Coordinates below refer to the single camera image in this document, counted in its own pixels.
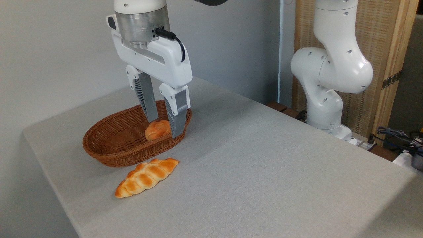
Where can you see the white vertical wall trim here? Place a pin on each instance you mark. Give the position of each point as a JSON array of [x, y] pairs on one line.
[[281, 49]]

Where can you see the wooden woven folding screen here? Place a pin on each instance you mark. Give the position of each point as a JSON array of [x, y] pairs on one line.
[[380, 39]]

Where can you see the round orange bread roll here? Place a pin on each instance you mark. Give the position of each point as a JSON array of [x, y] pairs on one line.
[[155, 131]]

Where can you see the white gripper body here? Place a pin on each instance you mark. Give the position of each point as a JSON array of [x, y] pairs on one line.
[[165, 62]]

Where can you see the long braided bread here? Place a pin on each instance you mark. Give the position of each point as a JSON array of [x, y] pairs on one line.
[[145, 177]]

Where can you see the brass screen hinge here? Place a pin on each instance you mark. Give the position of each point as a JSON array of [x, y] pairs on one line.
[[392, 80]]

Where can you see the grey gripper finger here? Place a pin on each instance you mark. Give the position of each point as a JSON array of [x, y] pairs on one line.
[[178, 115], [147, 96]]

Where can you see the brown wicker basket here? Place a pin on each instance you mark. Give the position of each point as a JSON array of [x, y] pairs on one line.
[[109, 148]]

